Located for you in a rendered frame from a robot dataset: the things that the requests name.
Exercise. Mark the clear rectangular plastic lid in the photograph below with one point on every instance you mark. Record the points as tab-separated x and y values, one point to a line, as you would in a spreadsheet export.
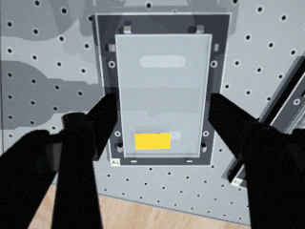
162	88

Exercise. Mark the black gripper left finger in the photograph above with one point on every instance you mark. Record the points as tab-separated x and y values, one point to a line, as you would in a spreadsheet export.
29	166

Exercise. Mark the dark grey rectangular plate holder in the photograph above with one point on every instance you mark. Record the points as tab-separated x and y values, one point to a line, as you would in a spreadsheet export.
282	112

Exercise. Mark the white multi-well plate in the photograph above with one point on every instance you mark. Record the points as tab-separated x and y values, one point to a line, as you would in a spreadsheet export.
297	121

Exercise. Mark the dark grey rectangular frame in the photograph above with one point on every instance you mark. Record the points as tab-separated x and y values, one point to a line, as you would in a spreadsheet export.
108	25

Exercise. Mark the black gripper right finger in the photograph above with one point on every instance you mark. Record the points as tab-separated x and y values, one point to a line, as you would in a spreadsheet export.
275	186

